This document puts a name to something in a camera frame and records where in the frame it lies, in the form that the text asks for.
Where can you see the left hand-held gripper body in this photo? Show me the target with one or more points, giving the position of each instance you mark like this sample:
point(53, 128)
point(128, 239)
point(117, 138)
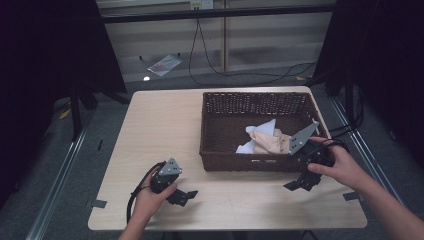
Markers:
point(165, 180)

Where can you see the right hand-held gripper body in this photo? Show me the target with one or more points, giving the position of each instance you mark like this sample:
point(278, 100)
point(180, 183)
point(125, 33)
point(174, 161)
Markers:
point(301, 140)

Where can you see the person's left hand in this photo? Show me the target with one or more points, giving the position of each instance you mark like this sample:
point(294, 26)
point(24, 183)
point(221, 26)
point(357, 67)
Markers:
point(148, 201)

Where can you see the person's right hand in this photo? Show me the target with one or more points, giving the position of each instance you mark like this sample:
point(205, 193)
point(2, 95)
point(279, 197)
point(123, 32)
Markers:
point(345, 166)

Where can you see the beige cloth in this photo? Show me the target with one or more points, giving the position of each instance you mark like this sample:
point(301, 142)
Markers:
point(270, 143)

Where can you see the white cloth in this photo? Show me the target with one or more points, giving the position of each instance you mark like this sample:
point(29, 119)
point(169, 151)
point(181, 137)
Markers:
point(263, 128)

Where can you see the grey tape piece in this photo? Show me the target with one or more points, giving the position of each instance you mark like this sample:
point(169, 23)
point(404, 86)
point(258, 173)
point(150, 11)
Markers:
point(351, 196)
point(98, 203)

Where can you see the brown wicker basket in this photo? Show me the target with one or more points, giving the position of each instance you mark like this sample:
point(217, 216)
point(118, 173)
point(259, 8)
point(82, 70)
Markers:
point(226, 133)

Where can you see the small black floor strip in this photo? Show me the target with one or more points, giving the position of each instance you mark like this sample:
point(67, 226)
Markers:
point(100, 144)

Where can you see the black metal stand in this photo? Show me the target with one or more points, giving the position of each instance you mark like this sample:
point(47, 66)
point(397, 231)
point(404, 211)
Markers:
point(76, 110)

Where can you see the dark curtain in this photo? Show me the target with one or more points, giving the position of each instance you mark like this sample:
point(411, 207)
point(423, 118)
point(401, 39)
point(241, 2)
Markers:
point(43, 50)
point(383, 60)

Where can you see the clear plastic bag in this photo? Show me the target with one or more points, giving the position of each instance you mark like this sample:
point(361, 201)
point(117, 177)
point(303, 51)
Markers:
point(165, 65)

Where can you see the yellow floor scrap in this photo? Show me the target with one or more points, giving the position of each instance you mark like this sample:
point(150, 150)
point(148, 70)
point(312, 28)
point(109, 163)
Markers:
point(64, 114)

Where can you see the black horizontal bar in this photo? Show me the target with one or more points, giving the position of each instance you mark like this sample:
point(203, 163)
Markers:
point(216, 14)

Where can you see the metal floor rail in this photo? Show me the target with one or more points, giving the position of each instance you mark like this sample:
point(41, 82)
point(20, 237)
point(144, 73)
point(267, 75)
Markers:
point(363, 150)
point(56, 186)

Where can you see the wooden vertical post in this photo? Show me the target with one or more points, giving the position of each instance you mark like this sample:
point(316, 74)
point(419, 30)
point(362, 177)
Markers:
point(226, 43)

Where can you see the white wall socket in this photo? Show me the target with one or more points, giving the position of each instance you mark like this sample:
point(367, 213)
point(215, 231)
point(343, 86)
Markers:
point(201, 4)

